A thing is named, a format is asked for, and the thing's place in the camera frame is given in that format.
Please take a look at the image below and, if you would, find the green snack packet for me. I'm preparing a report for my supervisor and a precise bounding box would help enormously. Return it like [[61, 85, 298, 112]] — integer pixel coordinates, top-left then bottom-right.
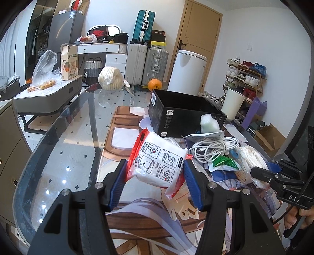
[[208, 156, 241, 173]]

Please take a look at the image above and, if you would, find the white power cable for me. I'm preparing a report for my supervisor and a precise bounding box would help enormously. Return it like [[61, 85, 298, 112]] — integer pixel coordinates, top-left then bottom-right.
[[189, 136, 241, 164]]

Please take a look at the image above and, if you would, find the white foam block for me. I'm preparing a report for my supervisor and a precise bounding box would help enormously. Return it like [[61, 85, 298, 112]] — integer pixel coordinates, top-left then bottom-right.
[[200, 114, 220, 133]]

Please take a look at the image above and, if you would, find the red white wipes pack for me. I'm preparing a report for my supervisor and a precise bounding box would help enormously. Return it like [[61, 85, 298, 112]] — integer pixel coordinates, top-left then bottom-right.
[[126, 129, 188, 199]]

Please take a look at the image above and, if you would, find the white rope bundle bag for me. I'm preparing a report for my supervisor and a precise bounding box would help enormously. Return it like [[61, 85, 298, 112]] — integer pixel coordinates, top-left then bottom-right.
[[237, 145, 270, 190]]

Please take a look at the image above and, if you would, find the person's right hand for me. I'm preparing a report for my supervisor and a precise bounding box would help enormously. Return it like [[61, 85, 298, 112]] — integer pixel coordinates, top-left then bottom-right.
[[284, 205, 314, 230]]

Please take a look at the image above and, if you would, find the brown cardboard box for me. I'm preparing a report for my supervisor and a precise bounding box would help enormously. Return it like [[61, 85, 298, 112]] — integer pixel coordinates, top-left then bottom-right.
[[254, 124, 286, 158]]

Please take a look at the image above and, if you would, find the purple paper bag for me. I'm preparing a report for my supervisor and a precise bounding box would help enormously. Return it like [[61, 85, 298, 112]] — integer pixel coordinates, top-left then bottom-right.
[[241, 97, 267, 130]]

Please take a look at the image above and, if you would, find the anime print desk mat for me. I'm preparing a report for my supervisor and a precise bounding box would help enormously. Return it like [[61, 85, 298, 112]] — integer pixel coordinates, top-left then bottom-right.
[[97, 106, 270, 254]]

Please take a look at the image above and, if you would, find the cream tumbler cup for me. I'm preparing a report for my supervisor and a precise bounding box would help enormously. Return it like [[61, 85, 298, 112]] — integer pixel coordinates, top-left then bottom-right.
[[221, 88, 246, 121]]

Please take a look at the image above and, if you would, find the shoe rack with shoes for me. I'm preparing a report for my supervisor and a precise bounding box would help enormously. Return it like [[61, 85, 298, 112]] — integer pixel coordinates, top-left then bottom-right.
[[223, 58, 266, 121]]

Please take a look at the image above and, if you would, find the black storage box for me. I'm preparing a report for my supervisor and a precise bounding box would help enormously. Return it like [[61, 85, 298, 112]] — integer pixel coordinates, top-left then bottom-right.
[[148, 90, 227, 138]]

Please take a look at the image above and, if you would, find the white tall appliance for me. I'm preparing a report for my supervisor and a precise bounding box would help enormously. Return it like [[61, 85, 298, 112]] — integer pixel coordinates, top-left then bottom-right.
[[168, 49, 207, 96]]

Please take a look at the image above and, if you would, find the grey low side table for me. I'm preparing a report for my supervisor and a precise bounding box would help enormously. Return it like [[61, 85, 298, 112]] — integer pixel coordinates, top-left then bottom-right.
[[13, 75, 82, 134]]

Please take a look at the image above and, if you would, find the orange fruit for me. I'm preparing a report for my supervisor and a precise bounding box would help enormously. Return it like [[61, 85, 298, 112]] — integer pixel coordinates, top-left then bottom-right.
[[147, 79, 162, 91]]

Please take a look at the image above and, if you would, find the silver suitcase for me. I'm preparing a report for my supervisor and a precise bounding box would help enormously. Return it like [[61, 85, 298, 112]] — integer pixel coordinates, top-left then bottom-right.
[[142, 48, 169, 86]]

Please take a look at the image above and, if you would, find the clear plastic bag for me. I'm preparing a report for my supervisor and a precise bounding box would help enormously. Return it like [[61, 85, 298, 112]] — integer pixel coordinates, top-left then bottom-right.
[[27, 50, 62, 92]]

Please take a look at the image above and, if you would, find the wooden door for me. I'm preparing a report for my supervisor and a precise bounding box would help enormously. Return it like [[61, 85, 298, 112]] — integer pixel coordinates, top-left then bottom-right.
[[167, 1, 223, 92]]

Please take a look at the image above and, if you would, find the striped laundry basket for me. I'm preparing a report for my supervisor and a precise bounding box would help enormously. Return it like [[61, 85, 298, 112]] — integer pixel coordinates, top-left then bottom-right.
[[84, 57, 104, 85]]

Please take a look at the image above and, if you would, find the white suitcase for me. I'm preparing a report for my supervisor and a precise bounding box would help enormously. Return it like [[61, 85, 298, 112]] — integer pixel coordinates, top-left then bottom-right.
[[125, 44, 147, 85]]

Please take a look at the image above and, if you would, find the fruit print cardboard box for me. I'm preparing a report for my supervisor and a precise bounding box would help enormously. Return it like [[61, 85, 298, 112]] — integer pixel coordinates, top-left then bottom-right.
[[61, 44, 78, 81]]

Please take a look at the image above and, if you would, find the white desk with drawers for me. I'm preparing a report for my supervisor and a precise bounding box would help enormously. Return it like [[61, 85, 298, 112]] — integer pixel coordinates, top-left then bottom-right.
[[78, 43, 128, 77]]

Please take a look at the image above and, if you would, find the teal suitcase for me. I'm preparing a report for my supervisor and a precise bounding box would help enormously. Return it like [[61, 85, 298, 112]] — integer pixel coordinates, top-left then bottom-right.
[[132, 10, 155, 44]]

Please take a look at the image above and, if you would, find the red black shoe box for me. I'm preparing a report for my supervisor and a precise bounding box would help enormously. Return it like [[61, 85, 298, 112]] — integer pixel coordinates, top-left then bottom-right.
[[88, 25, 109, 40]]

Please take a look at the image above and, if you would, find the dark grey refrigerator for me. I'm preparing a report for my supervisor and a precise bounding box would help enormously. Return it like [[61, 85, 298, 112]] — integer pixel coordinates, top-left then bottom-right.
[[47, 11, 84, 53]]

